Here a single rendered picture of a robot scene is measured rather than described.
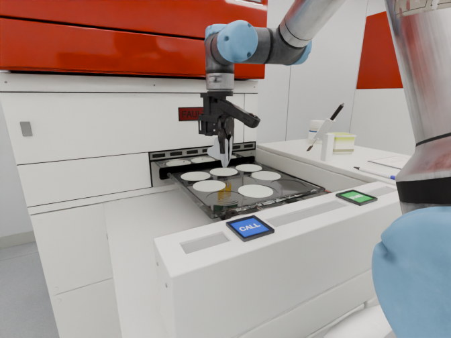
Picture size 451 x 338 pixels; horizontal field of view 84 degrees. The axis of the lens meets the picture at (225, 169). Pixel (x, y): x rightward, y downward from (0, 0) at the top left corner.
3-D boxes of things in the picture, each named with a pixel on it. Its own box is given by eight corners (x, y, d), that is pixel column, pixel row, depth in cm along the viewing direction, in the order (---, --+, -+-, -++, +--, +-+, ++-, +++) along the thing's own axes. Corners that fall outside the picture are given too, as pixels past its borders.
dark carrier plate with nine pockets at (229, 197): (172, 175, 88) (172, 173, 87) (253, 163, 103) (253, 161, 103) (213, 214, 58) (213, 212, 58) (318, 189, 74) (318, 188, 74)
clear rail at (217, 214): (208, 218, 58) (208, 212, 57) (322, 190, 75) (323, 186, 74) (210, 220, 56) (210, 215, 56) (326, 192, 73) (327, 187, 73)
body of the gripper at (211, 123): (209, 133, 75) (209, 91, 72) (236, 135, 72) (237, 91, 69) (198, 137, 68) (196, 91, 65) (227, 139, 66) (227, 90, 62)
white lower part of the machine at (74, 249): (79, 288, 157) (54, 162, 134) (200, 251, 194) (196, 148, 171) (74, 406, 97) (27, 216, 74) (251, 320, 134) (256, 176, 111)
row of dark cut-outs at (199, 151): (149, 159, 87) (149, 153, 87) (254, 147, 107) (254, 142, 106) (150, 159, 87) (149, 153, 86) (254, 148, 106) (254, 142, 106)
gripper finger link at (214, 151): (210, 165, 74) (209, 135, 71) (228, 167, 72) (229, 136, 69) (205, 168, 71) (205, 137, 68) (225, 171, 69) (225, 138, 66)
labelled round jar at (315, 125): (304, 141, 110) (306, 120, 108) (315, 141, 114) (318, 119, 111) (317, 144, 104) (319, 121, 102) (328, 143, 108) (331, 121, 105)
